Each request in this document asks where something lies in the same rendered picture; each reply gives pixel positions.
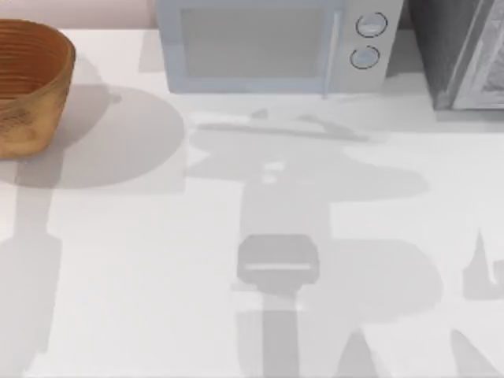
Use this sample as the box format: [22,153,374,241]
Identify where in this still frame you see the microwave oven door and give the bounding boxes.
[155,0,342,95]

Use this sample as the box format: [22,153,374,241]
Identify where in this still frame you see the pale microwave oven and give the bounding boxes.
[154,0,406,99]

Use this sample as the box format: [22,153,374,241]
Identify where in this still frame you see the round microwave knob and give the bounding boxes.
[355,11,389,39]
[349,45,381,71]

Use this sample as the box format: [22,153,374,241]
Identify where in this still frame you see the brown wooden basket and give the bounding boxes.
[0,19,76,161]

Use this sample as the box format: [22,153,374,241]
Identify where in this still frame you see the microwave door handle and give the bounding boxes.
[322,9,342,99]

